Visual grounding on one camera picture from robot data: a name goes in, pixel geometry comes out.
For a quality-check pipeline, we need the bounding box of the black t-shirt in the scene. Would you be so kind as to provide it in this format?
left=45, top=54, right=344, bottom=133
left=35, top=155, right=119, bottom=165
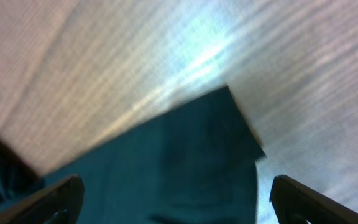
left=0, top=86, right=264, bottom=223

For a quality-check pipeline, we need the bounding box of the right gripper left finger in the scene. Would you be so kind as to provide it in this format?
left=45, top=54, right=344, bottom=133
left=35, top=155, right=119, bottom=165
left=0, top=175, right=85, bottom=224

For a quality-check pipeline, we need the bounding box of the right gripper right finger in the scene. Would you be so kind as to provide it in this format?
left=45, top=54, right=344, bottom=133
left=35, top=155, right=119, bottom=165
left=270, top=175, right=358, bottom=224

